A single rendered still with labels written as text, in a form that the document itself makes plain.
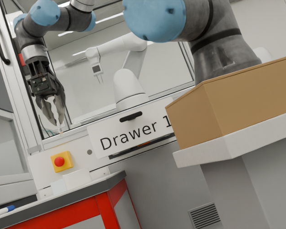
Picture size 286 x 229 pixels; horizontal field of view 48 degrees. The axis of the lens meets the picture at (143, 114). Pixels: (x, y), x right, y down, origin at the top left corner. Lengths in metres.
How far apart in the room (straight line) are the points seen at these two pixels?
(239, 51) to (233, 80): 0.11
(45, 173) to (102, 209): 0.67
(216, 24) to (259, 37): 4.26
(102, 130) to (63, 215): 0.34
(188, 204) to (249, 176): 0.78
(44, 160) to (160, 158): 0.49
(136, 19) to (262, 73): 0.25
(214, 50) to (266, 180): 0.28
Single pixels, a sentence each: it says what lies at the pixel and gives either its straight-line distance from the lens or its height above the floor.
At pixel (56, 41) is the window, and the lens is 1.52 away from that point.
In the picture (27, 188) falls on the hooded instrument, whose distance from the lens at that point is 2.27.
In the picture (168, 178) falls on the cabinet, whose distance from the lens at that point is 1.35.
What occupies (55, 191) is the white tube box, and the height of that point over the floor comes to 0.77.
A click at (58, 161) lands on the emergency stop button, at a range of 1.32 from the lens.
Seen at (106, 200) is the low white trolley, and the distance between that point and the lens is 0.77.
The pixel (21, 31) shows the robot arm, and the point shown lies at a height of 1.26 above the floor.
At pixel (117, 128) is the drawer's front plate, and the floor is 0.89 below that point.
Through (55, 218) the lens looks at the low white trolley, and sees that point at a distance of 0.80.
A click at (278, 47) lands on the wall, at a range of 4.98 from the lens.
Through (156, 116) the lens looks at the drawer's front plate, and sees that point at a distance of 1.02.
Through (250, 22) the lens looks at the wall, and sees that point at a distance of 5.01.
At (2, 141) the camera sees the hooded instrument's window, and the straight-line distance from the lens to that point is 2.21.
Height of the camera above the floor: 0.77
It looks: 8 degrees up
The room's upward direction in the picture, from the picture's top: 20 degrees counter-clockwise
